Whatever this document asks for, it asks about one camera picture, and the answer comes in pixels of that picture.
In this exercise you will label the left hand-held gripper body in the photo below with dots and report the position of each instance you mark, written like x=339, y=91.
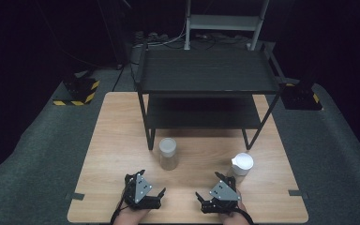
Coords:
x=142, y=189

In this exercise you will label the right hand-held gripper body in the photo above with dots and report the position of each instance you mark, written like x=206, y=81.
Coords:
x=223, y=193

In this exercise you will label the clear jar with white lid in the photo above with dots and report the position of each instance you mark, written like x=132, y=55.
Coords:
x=168, y=153

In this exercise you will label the black two-tier metal rack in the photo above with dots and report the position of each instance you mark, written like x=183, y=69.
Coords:
x=206, y=72

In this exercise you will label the person's right hand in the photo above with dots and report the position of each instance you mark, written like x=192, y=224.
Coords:
x=234, y=218

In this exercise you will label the person's left hand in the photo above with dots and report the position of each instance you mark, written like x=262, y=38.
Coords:
x=131, y=217

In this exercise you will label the grey tape strip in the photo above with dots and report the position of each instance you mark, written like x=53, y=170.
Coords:
x=75, y=196
x=297, y=193

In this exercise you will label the black yellow striped stand base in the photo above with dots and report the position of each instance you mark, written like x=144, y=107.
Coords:
x=78, y=90
x=300, y=97

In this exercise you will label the black power strip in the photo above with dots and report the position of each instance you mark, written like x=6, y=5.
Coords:
x=150, y=38

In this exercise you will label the grey metal stand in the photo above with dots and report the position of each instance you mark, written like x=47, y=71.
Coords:
x=225, y=22

